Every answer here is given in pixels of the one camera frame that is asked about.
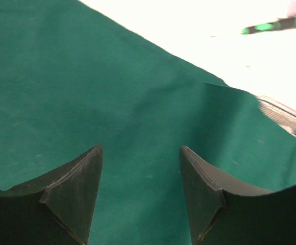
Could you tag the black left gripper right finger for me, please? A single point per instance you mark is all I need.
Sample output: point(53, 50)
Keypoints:
point(225, 210)

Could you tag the metal mesh instrument tray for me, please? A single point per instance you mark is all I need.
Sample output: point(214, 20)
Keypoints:
point(284, 116)

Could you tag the dark green surgical drape cloth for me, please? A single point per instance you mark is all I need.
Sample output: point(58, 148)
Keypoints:
point(72, 79)

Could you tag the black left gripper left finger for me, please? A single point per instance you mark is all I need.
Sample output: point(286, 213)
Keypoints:
point(54, 208)

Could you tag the green black screwdriver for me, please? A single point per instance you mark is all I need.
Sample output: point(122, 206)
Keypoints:
point(278, 25)

